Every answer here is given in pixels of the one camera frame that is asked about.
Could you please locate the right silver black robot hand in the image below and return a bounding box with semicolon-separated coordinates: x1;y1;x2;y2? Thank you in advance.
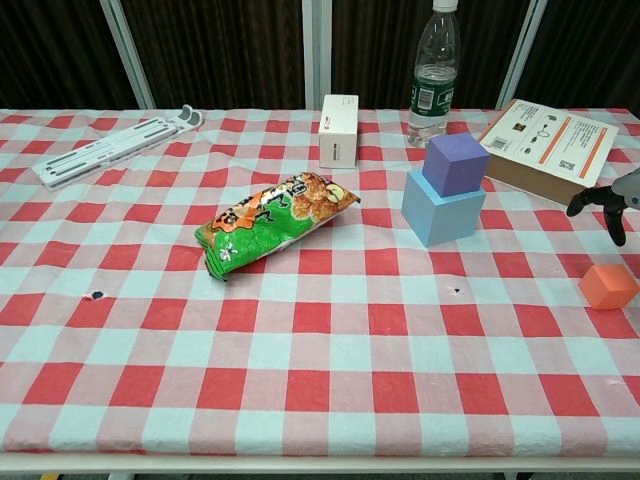
566;167;640;247

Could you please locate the small orange cube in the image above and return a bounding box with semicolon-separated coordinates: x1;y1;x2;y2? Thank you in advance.
578;264;640;311

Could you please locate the purple cube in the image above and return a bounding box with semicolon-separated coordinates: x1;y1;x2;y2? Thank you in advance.
421;132;492;197

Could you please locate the flat white orange product box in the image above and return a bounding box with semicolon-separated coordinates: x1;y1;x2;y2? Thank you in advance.
477;98;620;206

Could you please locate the large light blue cube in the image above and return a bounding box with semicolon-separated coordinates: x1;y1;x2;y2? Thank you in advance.
400;169;487;248

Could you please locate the clear plastic water bottle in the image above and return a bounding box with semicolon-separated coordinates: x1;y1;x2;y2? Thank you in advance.
406;0;462;149

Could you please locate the small white carton box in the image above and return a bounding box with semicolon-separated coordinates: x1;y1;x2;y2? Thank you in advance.
318;93;360;169

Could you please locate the green orange snack bag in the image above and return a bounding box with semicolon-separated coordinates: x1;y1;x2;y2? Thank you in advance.
194;171;361;283

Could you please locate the red white checkered tablecloth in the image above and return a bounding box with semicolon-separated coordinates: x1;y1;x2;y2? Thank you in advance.
0;107;640;459

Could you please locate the white folding laptop stand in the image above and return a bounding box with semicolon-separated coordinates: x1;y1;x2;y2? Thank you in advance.
32;104;204;192

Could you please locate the white aluminium partition post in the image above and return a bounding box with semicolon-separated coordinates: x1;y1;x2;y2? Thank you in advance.
99;0;157;110
301;0;334;110
494;0;549;109

